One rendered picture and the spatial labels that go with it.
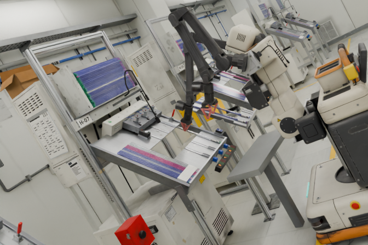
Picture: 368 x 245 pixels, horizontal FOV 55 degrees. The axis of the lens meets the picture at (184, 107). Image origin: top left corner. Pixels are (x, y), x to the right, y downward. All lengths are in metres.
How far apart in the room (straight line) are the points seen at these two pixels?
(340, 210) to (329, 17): 7.90
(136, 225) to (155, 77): 2.03
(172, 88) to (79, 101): 1.38
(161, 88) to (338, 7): 6.77
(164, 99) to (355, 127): 2.14
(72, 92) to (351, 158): 1.71
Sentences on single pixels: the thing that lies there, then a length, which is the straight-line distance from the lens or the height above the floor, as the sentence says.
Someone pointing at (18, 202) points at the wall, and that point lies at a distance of 3.68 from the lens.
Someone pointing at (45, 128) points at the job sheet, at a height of 1.43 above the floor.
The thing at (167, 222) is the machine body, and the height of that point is 0.53.
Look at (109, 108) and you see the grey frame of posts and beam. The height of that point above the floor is 1.34.
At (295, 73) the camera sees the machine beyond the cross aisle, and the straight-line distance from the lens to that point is 6.86.
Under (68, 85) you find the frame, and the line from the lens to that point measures 2.43.
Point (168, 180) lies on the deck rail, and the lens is 2.13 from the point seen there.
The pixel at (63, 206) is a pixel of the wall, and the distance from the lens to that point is 3.91.
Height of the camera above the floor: 1.32
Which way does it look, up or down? 5 degrees down
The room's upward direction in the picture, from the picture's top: 30 degrees counter-clockwise
